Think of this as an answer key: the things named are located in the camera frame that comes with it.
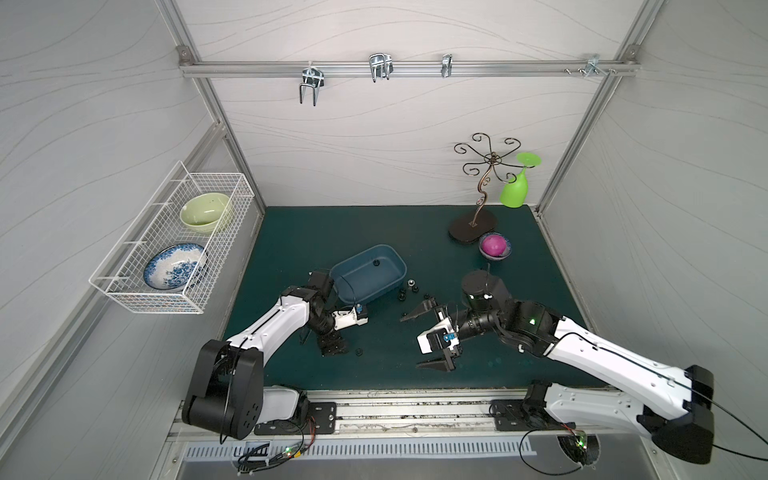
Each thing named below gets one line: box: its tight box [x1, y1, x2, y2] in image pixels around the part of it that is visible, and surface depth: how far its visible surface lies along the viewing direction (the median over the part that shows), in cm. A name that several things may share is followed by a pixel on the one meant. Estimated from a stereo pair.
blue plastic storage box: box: [329, 244, 408, 306], surface depth 100 cm
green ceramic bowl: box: [180, 192, 230, 233], surface depth 73 cm
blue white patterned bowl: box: [143, 243, 208, 291], surface depth 64 cm
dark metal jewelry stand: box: [448, 132, 536, 243], surface depth 98 cm
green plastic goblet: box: [500, 152, 542, 209], surface depth 97 cm
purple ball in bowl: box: [478, 232, 513, 261], surface depth 104 cm
